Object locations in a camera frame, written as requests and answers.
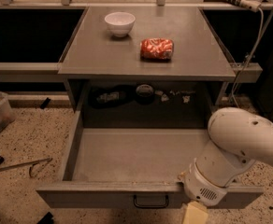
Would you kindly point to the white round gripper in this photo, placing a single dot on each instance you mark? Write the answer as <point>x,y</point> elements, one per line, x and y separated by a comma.
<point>203,186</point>

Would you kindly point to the grey top drawer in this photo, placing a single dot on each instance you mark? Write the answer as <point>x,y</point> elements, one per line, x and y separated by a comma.
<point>123,168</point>

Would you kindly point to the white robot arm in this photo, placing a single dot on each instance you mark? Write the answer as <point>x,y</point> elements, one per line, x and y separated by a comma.
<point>237,140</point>

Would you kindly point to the grey drawer cabinet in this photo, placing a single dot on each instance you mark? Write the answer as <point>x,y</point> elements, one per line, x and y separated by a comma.
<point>144,67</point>

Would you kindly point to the black object bottom left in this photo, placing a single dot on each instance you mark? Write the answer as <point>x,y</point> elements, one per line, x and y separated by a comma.
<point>47,219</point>

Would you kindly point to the crushed red soda can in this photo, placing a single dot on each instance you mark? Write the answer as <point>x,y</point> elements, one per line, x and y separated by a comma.
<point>156,49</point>

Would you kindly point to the metal grabber stick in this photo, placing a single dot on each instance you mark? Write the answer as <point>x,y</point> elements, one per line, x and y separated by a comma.
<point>19,165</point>

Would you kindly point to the small black block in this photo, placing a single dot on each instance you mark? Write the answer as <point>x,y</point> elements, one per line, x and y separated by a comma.
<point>45,103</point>

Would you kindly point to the white ceramic bowl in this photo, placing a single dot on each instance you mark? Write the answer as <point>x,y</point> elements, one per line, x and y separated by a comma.
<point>120,23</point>

